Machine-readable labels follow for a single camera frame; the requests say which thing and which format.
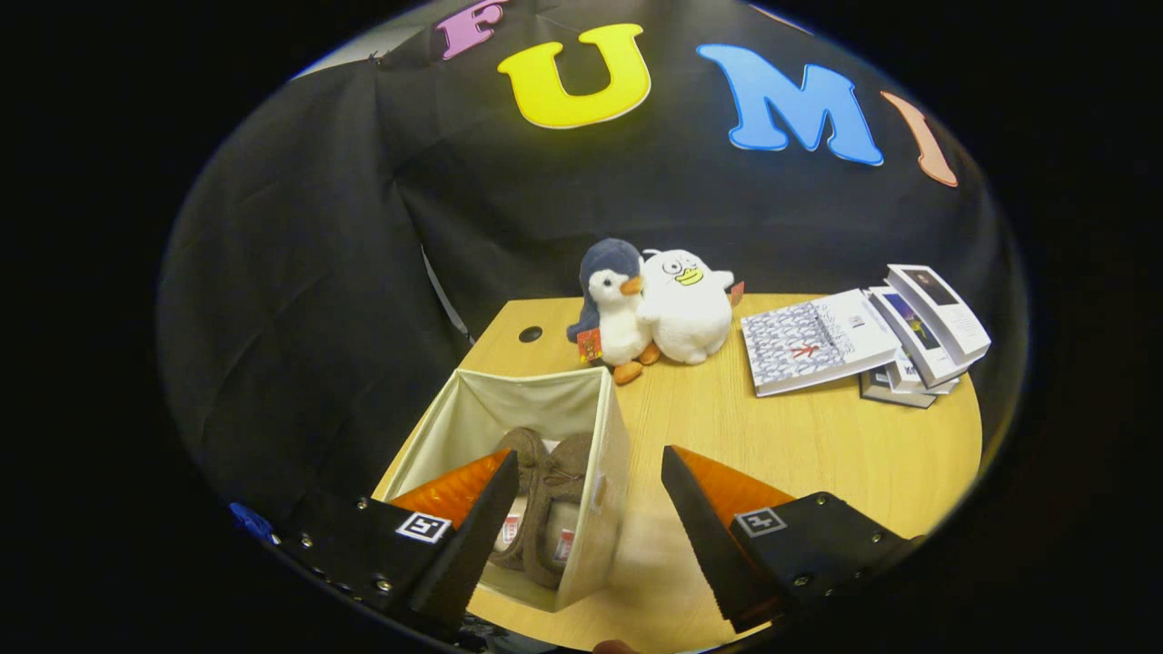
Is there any dark cover book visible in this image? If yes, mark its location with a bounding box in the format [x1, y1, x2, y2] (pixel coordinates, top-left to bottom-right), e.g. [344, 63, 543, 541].
[859, 365, 937, 410]

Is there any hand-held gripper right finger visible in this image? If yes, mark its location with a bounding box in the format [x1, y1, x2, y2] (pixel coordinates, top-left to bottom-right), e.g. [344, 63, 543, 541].
[660, 445, 916, 635]

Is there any white book with dark picture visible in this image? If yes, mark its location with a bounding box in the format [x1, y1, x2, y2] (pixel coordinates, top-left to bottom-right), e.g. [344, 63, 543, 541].
[886, 263, 991, 366]

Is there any beige fabric storage box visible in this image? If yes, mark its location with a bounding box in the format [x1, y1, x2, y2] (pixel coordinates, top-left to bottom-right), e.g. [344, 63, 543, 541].
[382, 366, 632, 612]

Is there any brown fuzzy slipper shoe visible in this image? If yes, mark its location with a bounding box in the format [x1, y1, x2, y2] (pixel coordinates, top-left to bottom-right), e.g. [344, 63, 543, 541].
[491, 427, 551, 573]
[522, 432, 593, 590]

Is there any grey white penguin plush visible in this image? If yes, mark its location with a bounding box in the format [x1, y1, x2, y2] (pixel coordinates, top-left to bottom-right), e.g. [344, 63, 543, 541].
[567, 238, 662, 386]

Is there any plain white book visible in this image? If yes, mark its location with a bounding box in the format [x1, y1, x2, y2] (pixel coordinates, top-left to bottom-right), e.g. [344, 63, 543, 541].
[886, 350, 959, 395]

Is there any white duck plush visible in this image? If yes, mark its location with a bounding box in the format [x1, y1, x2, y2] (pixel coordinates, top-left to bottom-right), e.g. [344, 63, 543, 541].
[636, 249, 746, 366]

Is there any black backdrop cloth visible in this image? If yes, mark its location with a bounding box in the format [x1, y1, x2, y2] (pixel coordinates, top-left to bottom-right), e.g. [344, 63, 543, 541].
[156, 0, 1028, 528]

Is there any lit computer screen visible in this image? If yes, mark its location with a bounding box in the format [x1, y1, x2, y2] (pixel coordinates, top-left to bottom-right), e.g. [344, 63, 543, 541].
[227, 502, 278, 546]

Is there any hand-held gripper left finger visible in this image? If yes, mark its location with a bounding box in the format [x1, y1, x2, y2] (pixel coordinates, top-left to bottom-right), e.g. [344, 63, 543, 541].
[273, 450, 521, 637]

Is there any grey patterned cover book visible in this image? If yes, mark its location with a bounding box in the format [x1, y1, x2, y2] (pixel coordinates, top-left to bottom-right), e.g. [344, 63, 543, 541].
[741, 289, 900, 398]

